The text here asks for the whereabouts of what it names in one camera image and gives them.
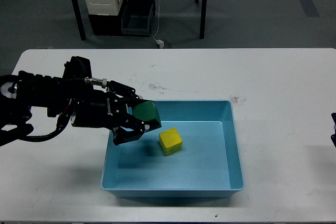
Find white power adapter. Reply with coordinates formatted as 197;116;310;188
156;39;164;49

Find yellow block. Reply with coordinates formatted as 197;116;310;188
159;127;183;156

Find black table leg left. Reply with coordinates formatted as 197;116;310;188
71;0;86;41

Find green block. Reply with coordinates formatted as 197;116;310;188
132;101;161;128

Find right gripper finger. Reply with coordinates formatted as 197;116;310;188
330;112;336;149

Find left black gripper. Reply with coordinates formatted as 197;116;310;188
71;81;161;145

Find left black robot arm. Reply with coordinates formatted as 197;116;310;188
1;56;161;145

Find dark grey storage bin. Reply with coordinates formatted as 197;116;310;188
121;0;156;37

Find white hanging cable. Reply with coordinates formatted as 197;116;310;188
153;0;162;41

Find black crate under cream crate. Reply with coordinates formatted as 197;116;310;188
88;0;127;36

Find blue plastic tray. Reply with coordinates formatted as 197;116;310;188
101;100;245;198

